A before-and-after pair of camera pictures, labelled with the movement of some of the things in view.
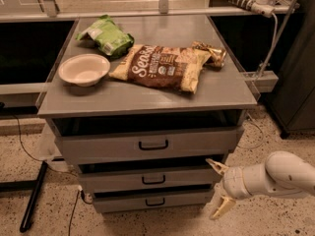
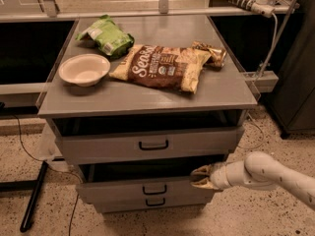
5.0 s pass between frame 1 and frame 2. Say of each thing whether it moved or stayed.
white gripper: moved
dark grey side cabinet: stayed
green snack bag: stayed
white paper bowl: stayed
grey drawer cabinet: stayed
